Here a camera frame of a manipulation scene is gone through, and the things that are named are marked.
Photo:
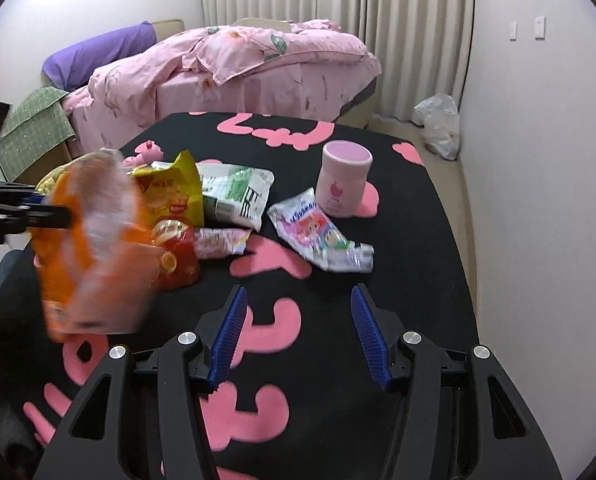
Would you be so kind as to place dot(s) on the pink striped candy wrapper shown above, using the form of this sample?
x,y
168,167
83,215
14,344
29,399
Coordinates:
x,y
220,243

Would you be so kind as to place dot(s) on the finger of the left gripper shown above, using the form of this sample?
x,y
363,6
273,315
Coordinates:
x,y
18,219
12,193

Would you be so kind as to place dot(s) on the purple pillow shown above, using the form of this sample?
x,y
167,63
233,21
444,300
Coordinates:
x,y
72,67

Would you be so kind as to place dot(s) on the pink caterpillar toy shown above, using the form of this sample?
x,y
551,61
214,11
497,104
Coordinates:
x,y
144,155

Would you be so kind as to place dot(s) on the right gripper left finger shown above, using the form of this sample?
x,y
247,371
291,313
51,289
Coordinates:
x,y
145,408

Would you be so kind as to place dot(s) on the wall switch left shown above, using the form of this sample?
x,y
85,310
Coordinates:
x,y
513,31

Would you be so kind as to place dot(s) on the green checked cloth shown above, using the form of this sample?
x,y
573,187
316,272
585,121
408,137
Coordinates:
x,y
32,129

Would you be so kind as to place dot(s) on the wooden nightstand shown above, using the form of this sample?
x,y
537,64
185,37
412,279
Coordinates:
x,y
52,159

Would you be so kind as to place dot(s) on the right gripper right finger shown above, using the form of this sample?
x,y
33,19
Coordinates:
x,y
459,414

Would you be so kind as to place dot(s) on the yellow nabati wafer wrapper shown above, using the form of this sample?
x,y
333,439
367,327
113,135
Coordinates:
x,y
172,191

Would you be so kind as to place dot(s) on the orange snack bag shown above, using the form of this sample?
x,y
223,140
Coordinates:
x,y
97,275

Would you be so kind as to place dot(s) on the white plastic bag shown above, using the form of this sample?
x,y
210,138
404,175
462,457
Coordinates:
x,y
439,118

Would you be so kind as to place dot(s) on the green white milk carton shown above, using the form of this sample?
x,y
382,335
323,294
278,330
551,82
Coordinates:
x,y
235,194

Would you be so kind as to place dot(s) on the pink white strawberry wrapper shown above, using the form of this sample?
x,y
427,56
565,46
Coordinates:
x,y
303,225

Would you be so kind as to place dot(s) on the wall switch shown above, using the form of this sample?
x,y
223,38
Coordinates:
x,y
540,28
513,31

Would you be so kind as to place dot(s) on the pink jar with lid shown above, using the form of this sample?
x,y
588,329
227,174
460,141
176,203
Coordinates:
x,y
342,178

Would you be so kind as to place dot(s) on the beige pleated curtain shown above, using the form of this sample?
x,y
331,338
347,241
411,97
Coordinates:
x,y
423,45

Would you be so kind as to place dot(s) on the red cookie packet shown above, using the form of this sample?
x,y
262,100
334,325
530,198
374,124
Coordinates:
x,y
178,265

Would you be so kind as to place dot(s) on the bed with pink sheet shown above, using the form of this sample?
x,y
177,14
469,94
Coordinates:
x,y
218,85

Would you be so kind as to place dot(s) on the wall switch right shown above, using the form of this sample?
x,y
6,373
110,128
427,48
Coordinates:
x,y
540,28

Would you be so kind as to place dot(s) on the black pink tablecloth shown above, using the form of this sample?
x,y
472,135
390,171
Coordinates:
x,y
299,402

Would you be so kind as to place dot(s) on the pink floral duvet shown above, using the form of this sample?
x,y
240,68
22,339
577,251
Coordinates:
x,y
218,60

